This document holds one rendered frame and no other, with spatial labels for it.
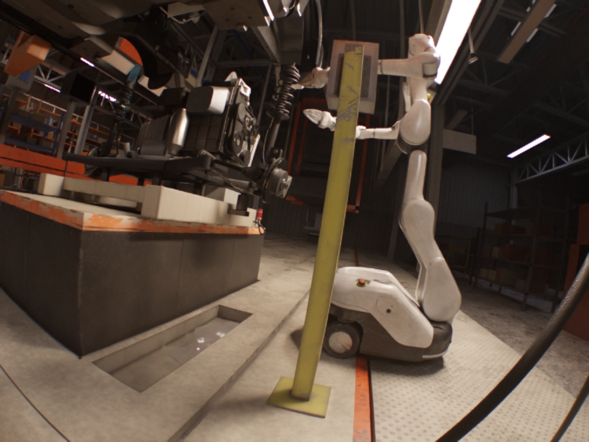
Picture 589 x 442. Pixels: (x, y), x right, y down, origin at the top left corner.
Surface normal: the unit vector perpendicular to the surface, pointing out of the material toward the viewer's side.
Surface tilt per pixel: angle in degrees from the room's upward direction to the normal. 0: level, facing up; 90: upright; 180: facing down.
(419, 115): 90
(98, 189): 90
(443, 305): 90
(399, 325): 90
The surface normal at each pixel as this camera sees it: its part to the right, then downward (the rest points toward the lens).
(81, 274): 0.96, 0.15
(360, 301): -0.29, -0.05
